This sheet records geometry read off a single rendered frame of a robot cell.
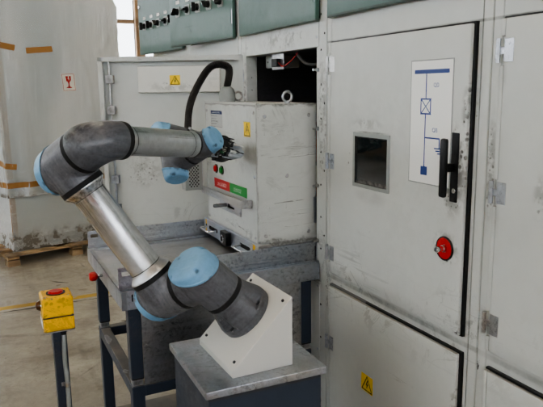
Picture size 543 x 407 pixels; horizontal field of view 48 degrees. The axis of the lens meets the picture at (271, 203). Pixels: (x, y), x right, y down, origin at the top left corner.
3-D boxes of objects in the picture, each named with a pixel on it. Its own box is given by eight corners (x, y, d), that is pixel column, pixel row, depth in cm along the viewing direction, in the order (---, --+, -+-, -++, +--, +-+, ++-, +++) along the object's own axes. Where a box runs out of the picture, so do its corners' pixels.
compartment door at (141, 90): (112, 224, 279) (102, 57, 265) (250, 225, 274) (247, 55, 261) (107, 228, 272) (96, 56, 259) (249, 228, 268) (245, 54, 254)
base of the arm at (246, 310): (275, 305, 155) (250, 283, 150) (233, 348, 155) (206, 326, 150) (258, 280, 168) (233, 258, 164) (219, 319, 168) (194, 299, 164)
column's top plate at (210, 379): (326, 373, 155) (326, 366, 154) (206, 401, 142) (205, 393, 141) (273, 329, 184) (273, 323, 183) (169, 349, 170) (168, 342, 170)
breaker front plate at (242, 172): (254, 248, 207) (252, 105, 198) (206, 221, 250) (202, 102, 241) (258, 248, 207) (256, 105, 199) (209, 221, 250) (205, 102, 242)
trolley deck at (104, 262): (122, 311, 183) (121, 292, 182) (87, 261, 238) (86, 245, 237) (319, 279, 212) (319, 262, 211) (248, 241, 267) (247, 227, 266)
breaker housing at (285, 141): (258, 248, 207) (256, 102, 198) (208, 221, 251) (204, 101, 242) (383, 232, 228) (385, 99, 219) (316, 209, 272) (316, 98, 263)
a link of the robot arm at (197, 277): (233, 302, 150) (195, 270, 144) (195, 319, 157) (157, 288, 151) (242, 266, 158) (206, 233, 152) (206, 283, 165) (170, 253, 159)
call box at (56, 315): (44, 335, 164) (40, 298, 162) (40, 325, 171) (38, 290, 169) (75, 329, 167) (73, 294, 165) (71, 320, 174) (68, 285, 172)
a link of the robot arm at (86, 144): (84, 103, 140) (218, 119, 180) (56, 126, 145) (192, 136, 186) (99, 149, 137) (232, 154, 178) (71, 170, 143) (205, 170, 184)
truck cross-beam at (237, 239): (258, 263, 205) (258, 245, 204) (204, 231, 253) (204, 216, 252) (271, 261, 207) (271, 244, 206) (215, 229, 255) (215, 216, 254)
